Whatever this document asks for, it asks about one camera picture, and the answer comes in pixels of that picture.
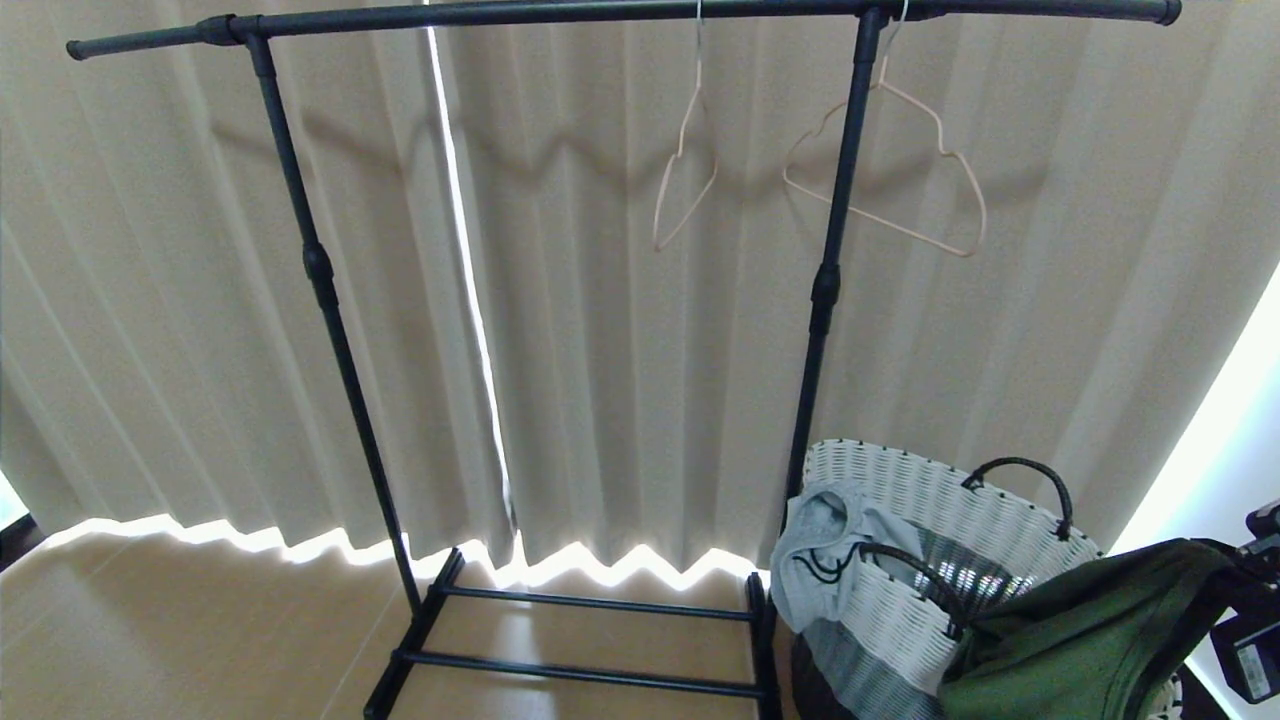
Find black clothes rack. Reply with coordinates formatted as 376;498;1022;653
66;0;1183;720

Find white laundry basket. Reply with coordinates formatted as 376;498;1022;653
788;438;1186;720

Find pink clothes hanger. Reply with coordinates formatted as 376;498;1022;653
652;0;721;254
782;0;989;259

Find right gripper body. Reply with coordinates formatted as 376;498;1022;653
1208;498;1280;707

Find pale grey shorts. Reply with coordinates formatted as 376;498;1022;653
768;482;929;637

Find green long-sleeved shirt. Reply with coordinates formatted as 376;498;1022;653
938;537;1246;720

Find beige curtain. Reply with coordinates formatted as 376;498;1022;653
0;0;1280;593

